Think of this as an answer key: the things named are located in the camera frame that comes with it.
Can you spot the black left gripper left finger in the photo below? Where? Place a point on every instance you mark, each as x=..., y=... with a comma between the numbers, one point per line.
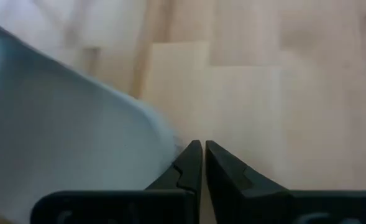
x=182, y=186

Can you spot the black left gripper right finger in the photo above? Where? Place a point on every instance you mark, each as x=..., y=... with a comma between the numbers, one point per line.
x=232, y=193

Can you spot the beige rubber slide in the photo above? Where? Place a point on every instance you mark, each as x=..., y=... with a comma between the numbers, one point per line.
x=61, y=124

